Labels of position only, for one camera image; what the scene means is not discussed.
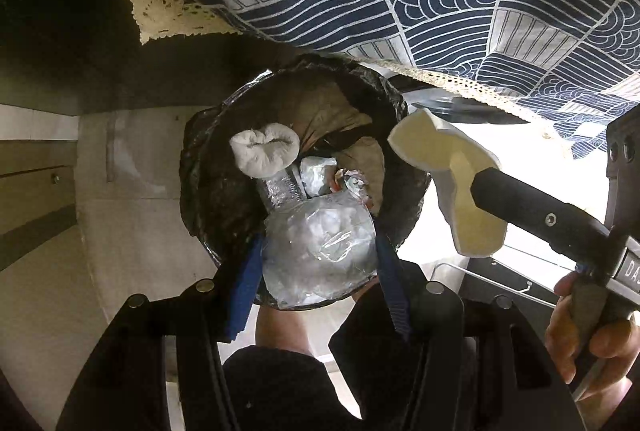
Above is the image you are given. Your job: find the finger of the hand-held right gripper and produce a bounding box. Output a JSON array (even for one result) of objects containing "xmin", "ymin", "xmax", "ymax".
[{"xmin": 472, "ymin": 168, "xmax": 628, "ymax": 262}]

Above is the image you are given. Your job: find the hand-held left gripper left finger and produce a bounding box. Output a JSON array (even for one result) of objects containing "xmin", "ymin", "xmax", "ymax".
[{"xmin": 55, "ymin": 233, "xmax": 266, "ymax": 431}]

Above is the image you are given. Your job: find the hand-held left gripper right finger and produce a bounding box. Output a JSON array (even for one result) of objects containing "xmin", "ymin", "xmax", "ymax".
[{"xmin": 375, "ymin": 233, "xmax": 588, "ymax": 431}]

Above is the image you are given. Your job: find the clear bag of tissue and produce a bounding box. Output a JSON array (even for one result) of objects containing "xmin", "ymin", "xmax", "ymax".
[{"xmin": 260, "ymin": 193, "xmax": 378, "ymax": 312}]

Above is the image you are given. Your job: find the silver foil packet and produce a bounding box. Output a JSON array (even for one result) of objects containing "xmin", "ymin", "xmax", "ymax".
[{"xmin": 255, "ymin": 161, "xmax": 308, "ymax": 214}]

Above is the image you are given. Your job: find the bin with black bag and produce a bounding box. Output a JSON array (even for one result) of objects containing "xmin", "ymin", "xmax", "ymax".
[{"xmin": 179, "ymin": 53, "xmax": 433, "ymax": 312}]

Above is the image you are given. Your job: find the red white snack wrapper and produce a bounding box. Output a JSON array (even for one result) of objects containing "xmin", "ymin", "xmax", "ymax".
[{"xmin": 332, "ymin": 168, "xmax": 371, "ymax": 206}]

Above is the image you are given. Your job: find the cream foam piece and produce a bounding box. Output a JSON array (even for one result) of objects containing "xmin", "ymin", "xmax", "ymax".
[{"xmin": 387, "ymin": 107, "xmax": 508, "ymax": 258}]

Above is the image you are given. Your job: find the white cloth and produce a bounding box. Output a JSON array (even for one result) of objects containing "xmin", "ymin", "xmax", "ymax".
[{"xmin": 230, "ymin": 123, "xmax": 301, "ymax": 179}]

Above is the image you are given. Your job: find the person's right hand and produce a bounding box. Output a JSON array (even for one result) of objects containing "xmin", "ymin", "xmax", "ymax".
[{"xmin": 545, "ymin": 271, "xmax": 640, "ymax": 399}]

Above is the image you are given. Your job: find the person's leg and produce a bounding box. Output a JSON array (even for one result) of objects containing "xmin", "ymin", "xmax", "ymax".
[{"xmin": 255, "ymin": 278, "xmax": 381, "ymax": 357}]

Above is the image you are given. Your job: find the white washing machine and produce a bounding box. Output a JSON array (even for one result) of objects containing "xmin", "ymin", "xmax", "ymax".
[{"xmin": 400, "ymin": 81, "xmax": 531, "ymax": 126}]

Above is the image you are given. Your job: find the crumpled silver plastic film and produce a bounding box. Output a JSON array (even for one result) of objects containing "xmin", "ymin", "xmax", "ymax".
[{"xmin": 299, "ymin": 156, "xmax": 338, "ymax": 196}]

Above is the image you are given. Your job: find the brown paper bag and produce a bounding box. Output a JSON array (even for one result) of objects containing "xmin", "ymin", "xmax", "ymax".
[{"xmin": 287, "ymin": 83, "xmax": 386, "ymax": 212}]

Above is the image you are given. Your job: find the grey base cabinet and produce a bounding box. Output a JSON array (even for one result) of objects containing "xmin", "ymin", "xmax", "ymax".
[{"xmin": 0, "ymin": 103, "xmax": 81, "ymax": 272}]

